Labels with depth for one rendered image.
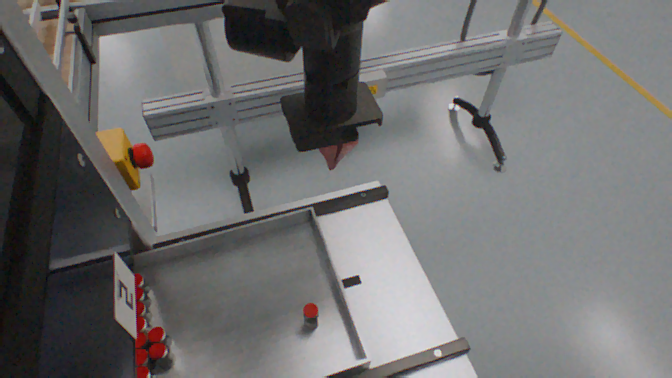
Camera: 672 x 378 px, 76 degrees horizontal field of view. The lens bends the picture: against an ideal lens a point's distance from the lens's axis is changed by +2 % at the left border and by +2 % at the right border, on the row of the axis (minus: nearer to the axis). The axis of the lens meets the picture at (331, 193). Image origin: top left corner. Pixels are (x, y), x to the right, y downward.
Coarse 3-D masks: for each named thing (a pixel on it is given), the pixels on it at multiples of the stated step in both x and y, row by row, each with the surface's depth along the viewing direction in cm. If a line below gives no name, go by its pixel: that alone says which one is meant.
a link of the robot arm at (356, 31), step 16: (352, 32) 37; (288, 48) 40; (304, 48) 40; (336, 48) 38; (352, 48) 39; (304, 64) 41; (320, 64) 39; (336, 64) 39; (352, 64) 40; (336, 80) 41
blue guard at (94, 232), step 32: (64, 128) 44; (64, 160) 42; (64, 192) 40; (96, 192) 49; (64, 224) 39; (96, 224) 46; (128, 224) 58; (64, 256) 37; (96, 256) 44; (128, 256) 54; (64, 288) 36; (96, 288) 42; (64, 320) 34; (96, 320) 40; (64, 352) 33; (96, 352) 39; (128, 352) 46
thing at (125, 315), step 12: (120, 264) 50; (120, 276) 49; (132, 276) 53; (132, 288) 52; (120, 300) 47; (120, 312) 46; (132, 312) 50; (120, 324) 45; (132, 324) 49; (132, 336) 48
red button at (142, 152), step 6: (138, 144) 65; (144, 144) 66; (138, 150) 65; (144, 150) 65; (150, 150) 66; (138, 156) 64; (144, 156) 65; (150, 156) 66; (138, 162) 65; (144, 162) 65; (150, 162) 66
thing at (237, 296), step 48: (192, 240) 66; (240, 240) 70; (288, 240) 70; (192, 288) 65; (240, 288) 65; (288, 288) 65; (336, 288) 65; (192, 336) 60; (240, 336) 60; (288, 336) 60; (336, 336) 60
